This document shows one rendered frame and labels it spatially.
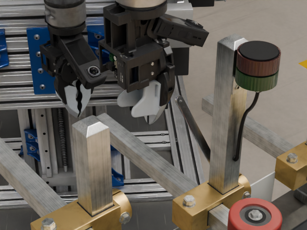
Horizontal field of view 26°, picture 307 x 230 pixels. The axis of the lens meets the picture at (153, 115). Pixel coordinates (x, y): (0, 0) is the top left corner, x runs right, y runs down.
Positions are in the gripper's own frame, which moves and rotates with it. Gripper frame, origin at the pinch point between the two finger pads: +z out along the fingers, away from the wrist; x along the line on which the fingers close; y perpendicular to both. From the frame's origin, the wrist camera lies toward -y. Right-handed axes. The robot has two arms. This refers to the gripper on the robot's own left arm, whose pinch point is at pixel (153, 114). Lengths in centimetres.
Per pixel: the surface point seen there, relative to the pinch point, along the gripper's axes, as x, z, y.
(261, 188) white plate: 5.3, 23.0, -21.1
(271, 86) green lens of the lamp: 15.4, -9.6, -8.8
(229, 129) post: 9.4, 0.7, -7.3
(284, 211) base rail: 6.9, 30.7, -26.9
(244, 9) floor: -162, 101, -186
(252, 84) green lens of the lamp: 14.1, -10.2, -6.4
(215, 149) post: 7.0, 5.9, -7.0
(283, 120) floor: -78, 101, -127
